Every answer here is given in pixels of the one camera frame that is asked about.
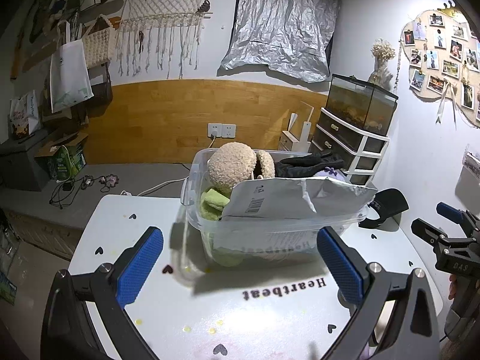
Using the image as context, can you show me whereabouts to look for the white power cable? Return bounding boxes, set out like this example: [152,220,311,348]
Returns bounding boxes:
[120,131,219,198]

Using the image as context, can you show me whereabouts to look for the beige plush toy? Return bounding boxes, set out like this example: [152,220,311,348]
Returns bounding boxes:
[207,142,277,200]

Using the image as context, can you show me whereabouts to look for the printed snack bag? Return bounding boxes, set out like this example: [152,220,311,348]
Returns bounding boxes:
[9,90,40,138]

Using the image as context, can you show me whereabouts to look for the silver foil sheet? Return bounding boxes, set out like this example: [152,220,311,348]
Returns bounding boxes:
[218,0,343,84]

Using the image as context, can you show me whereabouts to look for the purple cloth item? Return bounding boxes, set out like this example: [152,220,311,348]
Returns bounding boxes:
[314,166,350,181]

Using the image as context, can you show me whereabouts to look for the green carton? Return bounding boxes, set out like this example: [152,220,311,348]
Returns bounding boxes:
[34,131,89,183]

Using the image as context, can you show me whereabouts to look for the cloud-shaped photo board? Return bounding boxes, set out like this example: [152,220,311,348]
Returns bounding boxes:
[400,1,480,129]

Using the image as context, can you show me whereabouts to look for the grey storage box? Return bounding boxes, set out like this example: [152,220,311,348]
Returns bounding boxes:
[0,131,50,193]

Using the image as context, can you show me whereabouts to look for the clear plastic storage container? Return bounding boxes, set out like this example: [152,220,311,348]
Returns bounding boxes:
[180,148,370,269]

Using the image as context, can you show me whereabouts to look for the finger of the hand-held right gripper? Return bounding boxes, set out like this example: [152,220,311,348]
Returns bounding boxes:
[411,218,449,249]
[436,202,480,234]

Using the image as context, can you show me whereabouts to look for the black cables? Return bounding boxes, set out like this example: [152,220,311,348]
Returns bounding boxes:
[49,174,103,209]

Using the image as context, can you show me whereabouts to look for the glass fish tank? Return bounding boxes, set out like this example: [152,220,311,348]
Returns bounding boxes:
[324,74,399,136]

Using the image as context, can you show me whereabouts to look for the white desk organiser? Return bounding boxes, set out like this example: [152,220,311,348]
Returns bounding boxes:
[278,101,315,153]

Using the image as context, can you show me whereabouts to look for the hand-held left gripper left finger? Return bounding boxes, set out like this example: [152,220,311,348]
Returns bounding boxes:
[40,226,165,360]

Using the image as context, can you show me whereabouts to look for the black cap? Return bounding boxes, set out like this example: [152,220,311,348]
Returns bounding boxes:
[358,188,410,230]

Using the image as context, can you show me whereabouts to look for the black glove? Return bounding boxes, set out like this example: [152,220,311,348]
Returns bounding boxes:
[275,151,345,179]

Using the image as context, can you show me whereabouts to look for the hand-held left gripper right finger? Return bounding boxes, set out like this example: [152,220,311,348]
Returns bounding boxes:
[316,226,442,360]

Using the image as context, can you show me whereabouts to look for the dark wall decoration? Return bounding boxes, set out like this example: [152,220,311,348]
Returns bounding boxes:
[14,0,125,80]

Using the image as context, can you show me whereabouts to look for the white drawer unit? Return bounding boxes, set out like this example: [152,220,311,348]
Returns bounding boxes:
[312,107,391,187]

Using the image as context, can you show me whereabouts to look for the dried flower bouquet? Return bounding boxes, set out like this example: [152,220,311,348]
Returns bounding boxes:
[367,38,397,85]

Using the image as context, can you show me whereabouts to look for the white wall socket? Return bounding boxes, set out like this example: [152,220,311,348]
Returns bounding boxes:
[207,122,237,140]

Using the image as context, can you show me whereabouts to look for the clear acrylic wall shelf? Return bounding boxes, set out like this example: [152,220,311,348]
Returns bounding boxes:
[460,144,480,189]

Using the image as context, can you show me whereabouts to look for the cream macrame wall hanging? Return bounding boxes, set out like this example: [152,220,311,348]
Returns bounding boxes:
[113,0,219,80]

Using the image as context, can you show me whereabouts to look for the white tote bag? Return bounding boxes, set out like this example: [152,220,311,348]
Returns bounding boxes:
[49,20,94,114]

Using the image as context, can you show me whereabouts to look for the beige crochet house bag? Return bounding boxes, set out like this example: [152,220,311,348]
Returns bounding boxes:
[82,15,114,65]

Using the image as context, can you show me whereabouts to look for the white blue-printed wipes packet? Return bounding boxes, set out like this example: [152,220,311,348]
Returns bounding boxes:
[220,175,378,264]

